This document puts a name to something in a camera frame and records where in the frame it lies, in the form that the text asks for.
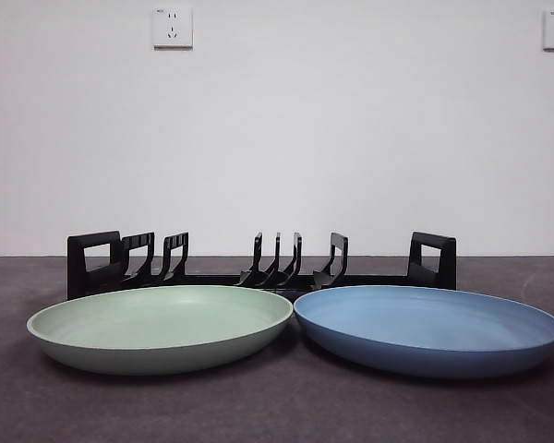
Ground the green round plate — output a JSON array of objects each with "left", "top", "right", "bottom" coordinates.
[{"left": 26, "top": 284, "right": 295, "bottom": 377}]

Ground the blue round plate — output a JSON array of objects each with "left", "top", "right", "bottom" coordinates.
[{"left": 293, "top": 283, "right": 554, "bottom": 380}]

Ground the black plastic plate rack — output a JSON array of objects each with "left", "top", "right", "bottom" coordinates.
[{"left": 66, "top": 230, "right": 458, "bottom": 302}]

